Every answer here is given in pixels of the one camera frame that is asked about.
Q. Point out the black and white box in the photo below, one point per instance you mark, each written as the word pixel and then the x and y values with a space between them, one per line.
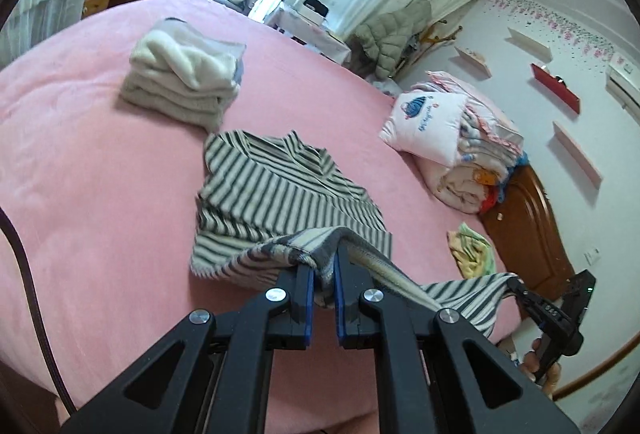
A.
pixel 315 12

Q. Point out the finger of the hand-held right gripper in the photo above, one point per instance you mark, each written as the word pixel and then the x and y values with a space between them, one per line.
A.
pixel 519 290

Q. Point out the small table with tablecloth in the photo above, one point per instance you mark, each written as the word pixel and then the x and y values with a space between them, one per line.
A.
pixel 320 34

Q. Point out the folded grey clothes stack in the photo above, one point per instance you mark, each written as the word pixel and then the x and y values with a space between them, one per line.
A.
pixel 180 84

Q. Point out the blue cloth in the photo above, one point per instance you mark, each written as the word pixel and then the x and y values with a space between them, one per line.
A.
pixel 520 163

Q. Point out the white wall shelf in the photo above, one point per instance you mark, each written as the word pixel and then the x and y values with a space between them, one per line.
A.
pixel 530 45

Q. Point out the white wall socket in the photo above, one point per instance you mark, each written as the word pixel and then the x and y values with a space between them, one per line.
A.
pixel 592 256

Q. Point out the light wooden wall shelf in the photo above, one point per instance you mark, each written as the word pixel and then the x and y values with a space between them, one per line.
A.
pixel 472 60

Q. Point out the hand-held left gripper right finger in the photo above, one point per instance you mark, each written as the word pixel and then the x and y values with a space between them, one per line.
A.
pixel 340 314

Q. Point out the wooden bed headboard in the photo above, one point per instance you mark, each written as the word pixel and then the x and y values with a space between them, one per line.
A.
pixel 530 234

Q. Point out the red wall shelf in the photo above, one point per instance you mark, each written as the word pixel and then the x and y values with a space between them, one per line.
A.
pixel 555 89

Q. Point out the pink ruffled folded quilt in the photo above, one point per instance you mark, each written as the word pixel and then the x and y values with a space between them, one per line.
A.
pixel 492 124

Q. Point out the pink bed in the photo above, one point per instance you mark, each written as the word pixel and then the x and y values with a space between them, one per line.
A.
pixel 100 164

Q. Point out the wooden coat rack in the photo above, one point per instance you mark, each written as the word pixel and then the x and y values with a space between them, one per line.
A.
pixel 435 37

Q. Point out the grey puffy jacket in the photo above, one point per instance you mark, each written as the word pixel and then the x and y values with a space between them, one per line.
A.
pixel 390 39

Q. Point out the person's right hand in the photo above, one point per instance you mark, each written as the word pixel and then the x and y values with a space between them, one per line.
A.
pixel 531 364

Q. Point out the white air conditioner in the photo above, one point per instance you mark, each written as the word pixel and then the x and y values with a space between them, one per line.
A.
pixel 625 82

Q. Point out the pink wall shelf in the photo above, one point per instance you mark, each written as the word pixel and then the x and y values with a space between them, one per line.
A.
pixel 577 154

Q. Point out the pastel yellow green garment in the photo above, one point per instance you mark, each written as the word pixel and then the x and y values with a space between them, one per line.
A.
pixel 472 254

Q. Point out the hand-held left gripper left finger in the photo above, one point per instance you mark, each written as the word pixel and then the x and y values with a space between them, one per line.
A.
pixel 309 314

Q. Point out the white pillow with whale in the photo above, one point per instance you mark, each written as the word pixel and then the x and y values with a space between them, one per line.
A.
pixel 425 124

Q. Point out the striped turtleneck shirt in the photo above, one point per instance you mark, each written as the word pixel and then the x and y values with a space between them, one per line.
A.
pixel 280 194

